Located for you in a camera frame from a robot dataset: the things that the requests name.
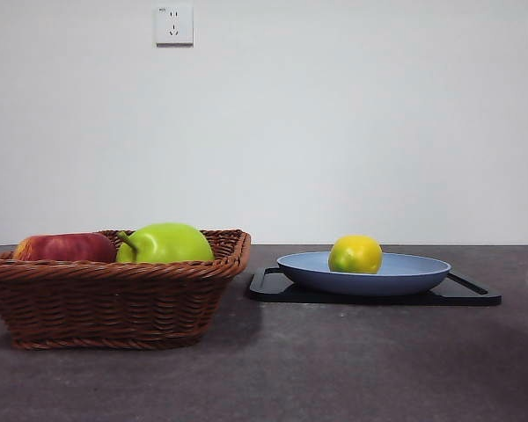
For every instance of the brown wicker basket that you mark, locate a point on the brown wicker basket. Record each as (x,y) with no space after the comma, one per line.
(114,303)

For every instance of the red apple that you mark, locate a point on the red apple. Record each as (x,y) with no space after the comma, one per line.
(66,248)

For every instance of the blue round plate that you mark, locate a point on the blue round plate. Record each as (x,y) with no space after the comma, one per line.
(361,283)

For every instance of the green apple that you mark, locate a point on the green apple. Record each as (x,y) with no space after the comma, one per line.
(171,244)

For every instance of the white wall socket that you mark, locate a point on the white wall socket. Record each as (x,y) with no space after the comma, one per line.
(174,26)

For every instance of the black flat tray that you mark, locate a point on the black flat tray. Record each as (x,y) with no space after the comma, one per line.
(264,294)

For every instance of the yellow lemon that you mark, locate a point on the yellow lemon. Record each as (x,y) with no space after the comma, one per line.
(356,255)

